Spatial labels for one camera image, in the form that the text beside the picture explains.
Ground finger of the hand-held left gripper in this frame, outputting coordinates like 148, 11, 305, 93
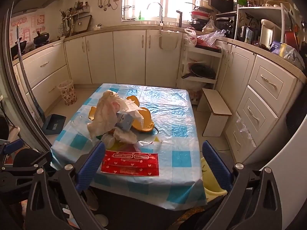
0, 151, 53, 173
0, 139, 24, 159

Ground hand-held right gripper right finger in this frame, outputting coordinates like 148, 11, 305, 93
202, 140, 283, 230

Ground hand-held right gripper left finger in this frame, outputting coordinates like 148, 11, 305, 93
25, 142, 106, 230

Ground clear plastic bottle white cap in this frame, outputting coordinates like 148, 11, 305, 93
100, 134, 117, 148

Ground yellow plastic stool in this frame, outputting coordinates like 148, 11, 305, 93
200, 157, 227, 197

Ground red flat packet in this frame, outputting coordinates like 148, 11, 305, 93
101, 150, 160, 176

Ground clear plastic wrapper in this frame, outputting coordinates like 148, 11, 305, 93
71, 115, 96, 135

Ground clear plastic bag on drawer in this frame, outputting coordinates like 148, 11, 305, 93
235, 115, 252, 144

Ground small blue white carton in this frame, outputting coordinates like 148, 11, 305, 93
117, 114, 133, 130

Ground white wooden stool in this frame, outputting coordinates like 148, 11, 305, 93
196, 88, 233, 137

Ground blue checked plastic tablecloth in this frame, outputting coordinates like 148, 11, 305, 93
50, 83, 208, 212

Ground curled orange peel piece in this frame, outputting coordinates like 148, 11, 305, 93
134, 108, 155, 133

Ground floral wastebasket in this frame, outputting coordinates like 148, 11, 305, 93
58, 80, 77, 106

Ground white refrigerator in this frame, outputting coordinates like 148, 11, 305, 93
264, 72, 307, 230

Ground rounded orange peel piece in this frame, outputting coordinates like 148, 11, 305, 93
127, 95, 140, 106

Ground black frying pan with lid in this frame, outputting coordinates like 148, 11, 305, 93
182, 63, 216, 79

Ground black wok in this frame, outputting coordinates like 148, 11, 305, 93
33, 32, 51, 46
11, 37, 27, 54

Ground white storage rack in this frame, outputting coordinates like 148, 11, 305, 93
176, 44, 223, 101

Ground white kitchen base cabinets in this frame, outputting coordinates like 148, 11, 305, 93
12, 27, 306, 164

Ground clear plastic bag red contents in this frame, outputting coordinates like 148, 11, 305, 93
197, 30, 227, 47

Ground white plastic bag red print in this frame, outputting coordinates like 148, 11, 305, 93
184, 27, 197, 47

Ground white door-hung bin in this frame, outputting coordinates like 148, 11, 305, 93
159, 29, 179, 51

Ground blue grey food package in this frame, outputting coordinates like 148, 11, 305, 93
271, 41, 305, 64

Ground hanging kitchen utensils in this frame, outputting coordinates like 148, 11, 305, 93
59, 8, 73, 37

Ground clear hanging food bag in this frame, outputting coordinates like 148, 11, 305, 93
202, 17, 216, 33

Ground leaning cutting board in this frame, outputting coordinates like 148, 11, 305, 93
73, 15, 93, 33

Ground black toaster oven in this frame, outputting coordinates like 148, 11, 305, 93
216, 14, 237, 37

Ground red saucepan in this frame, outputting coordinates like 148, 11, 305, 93
285, 30, 300, 51

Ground stack of bowls and dishes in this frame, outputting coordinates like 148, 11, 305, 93
191, 0, 211, 24

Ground white counter shelf unit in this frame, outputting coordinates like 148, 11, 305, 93
236, 3, 295, 44

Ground microwave oven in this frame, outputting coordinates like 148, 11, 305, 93
208, 0, 238, 13

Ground chrome kitchen faucet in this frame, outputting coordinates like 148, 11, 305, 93
147, 2, 164, 26

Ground pink wall stickers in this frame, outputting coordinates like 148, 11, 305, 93
11, 14, 46, 44

